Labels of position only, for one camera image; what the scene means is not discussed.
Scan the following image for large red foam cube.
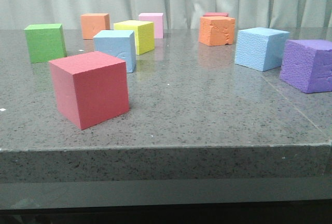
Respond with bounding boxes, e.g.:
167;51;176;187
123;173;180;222
49;51;129;130

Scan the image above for smooth orange foam cube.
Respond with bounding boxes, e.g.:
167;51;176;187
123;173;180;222
80;13;110;40

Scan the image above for rough light blue foam cube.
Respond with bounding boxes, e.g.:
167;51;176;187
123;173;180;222
234;27;290;72

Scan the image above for yellow foam cube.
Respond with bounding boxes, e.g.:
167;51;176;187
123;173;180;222
113;20;155;55

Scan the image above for purple foam cube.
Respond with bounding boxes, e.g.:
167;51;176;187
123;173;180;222
279;39;331;93

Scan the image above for green foam cube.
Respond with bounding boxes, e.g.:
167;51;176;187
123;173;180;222
24;23;67;63

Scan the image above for pink foam cube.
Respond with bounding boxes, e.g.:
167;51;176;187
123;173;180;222
139;12;164;39

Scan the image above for rough orange foam cube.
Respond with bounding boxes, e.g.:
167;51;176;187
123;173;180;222
198;16;236;46

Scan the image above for far red foam cube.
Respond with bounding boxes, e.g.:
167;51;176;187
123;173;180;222
203;12;229;17

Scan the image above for smooth light blue foam cube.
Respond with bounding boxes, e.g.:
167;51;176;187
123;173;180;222
93;30;136;73

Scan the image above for grey pleated curtain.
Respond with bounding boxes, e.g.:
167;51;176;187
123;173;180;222
1;0;331;30

